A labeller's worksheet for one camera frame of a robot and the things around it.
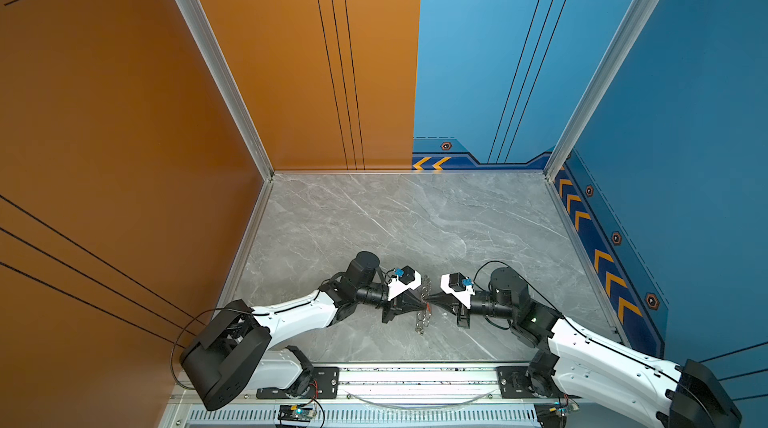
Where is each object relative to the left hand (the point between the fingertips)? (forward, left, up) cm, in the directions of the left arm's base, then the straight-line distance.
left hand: (422, 305), depth 75 cm
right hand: (0, -1, +4) cm, 4 cm away
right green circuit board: (-21, -32, -12) cm, 40 cm away
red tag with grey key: (-1, -1, +2) cm, 3 cm away
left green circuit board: (-22, +30, -13) cm, 39 cm away
